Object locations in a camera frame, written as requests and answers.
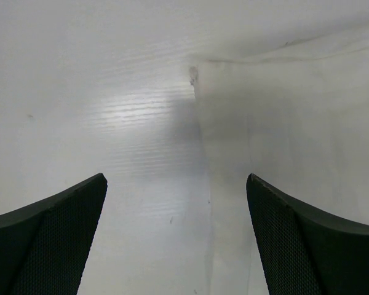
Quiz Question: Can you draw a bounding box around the white pleated skirt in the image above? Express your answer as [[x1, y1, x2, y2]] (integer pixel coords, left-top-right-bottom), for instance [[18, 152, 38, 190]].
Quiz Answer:
[[190, 25, 369, 294]]

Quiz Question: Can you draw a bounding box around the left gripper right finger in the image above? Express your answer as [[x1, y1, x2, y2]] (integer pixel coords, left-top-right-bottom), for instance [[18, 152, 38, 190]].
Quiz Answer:
[[246, 174, 369, 294]]

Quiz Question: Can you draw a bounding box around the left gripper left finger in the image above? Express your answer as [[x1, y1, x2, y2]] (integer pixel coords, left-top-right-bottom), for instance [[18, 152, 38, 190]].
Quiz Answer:
[[0, 173, 108, 294]]

